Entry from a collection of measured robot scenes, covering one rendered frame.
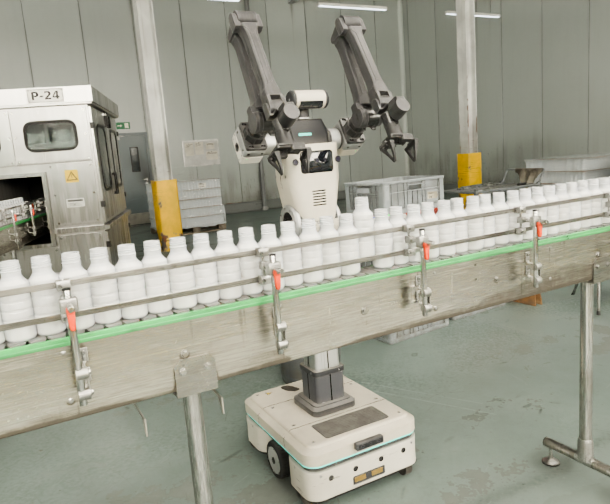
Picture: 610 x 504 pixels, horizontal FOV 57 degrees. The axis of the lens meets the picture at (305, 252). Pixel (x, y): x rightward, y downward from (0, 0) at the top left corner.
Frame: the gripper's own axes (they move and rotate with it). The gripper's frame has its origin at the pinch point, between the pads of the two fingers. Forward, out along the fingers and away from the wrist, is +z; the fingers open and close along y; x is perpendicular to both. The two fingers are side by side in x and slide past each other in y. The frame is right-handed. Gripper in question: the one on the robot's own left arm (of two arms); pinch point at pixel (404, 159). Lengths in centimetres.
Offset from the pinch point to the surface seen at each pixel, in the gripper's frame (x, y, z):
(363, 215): -26, -48, 32
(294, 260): -21, -70, 41
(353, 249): -23, -53, 40
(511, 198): -28.4, 9.7, 31.4
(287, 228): -24, -71, 33
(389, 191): 123, 101, -47
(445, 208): -27.2, -18.8, 32.5
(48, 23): 864, 52, -835
